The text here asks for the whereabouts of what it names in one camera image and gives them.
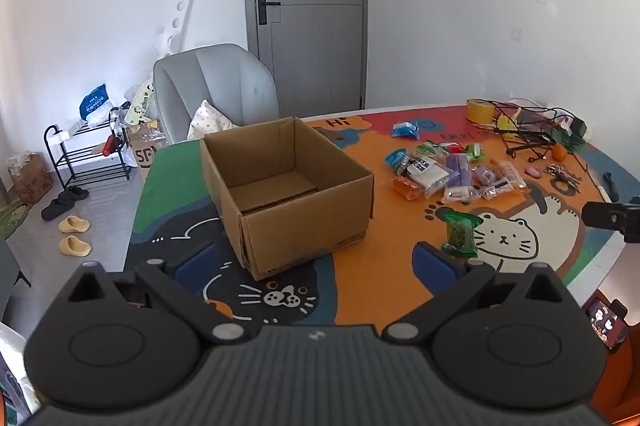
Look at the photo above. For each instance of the small cardboard box with bags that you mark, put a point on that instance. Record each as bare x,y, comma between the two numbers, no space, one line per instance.
32,181

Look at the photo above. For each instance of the white dotted pillow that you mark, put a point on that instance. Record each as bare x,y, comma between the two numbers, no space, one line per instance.
207,120

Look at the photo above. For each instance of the pile of assorted snack packets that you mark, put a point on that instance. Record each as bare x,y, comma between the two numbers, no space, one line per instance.
430,173

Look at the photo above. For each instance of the grey door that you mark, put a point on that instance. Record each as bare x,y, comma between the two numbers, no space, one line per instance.
310,5

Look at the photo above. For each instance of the brown cardboard box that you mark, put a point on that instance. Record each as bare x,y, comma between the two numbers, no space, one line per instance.
300,231

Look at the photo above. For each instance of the brown paper bag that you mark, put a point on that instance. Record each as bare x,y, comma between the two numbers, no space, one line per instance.
145,155

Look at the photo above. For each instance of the green snack packet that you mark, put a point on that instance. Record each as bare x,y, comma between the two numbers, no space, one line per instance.
460,233

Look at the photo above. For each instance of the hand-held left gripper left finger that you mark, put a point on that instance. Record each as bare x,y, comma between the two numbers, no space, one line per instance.
195,267

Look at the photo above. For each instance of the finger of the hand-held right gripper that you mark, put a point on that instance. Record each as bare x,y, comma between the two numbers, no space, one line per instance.
602,215

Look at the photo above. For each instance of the grey armchair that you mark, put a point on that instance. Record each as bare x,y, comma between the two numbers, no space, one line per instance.
225,75

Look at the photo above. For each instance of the black slipper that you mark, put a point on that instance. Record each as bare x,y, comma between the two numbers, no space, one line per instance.
55,208
75,193

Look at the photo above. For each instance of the black shoe rack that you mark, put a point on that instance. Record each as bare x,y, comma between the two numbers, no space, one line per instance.
92,150

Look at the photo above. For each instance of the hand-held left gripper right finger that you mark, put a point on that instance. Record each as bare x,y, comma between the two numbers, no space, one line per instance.
432,268

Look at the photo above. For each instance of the green floor mat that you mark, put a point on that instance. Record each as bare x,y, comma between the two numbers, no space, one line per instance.
12,218

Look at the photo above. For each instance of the black power adapter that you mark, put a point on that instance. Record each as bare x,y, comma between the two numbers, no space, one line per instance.
580,128

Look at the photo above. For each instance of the small pink object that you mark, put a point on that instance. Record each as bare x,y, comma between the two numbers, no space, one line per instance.
533,171

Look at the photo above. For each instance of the yellow slipper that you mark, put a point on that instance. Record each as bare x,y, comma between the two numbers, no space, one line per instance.
74,224
75,246

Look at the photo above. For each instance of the blue snack packet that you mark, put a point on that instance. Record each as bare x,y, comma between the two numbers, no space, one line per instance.
405,129

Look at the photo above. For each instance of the grey sofa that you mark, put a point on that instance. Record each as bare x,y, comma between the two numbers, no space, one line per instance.
7,276

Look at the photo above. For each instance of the small black tool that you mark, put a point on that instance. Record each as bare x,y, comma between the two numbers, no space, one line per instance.
610,187

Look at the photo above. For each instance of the phone on stand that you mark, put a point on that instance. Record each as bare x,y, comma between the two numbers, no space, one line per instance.
605,323

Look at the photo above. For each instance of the bunch of keys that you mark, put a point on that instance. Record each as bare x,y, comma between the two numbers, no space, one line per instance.
562,174

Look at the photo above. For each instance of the small orange fruit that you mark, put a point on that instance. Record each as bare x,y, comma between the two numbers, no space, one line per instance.
559,152

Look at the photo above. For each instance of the white foam board with holes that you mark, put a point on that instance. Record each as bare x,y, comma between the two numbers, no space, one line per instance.
177,15

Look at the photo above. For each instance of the red item on rack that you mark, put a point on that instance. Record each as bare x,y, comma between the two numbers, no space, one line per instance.
107,144

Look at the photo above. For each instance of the green yellow printed bag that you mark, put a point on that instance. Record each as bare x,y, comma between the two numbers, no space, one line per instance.
140,103

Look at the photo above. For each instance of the yellow tape roll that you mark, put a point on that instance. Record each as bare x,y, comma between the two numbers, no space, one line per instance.
480,111

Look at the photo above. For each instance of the blue plastic bag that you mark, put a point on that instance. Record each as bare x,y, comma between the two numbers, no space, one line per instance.
92,103

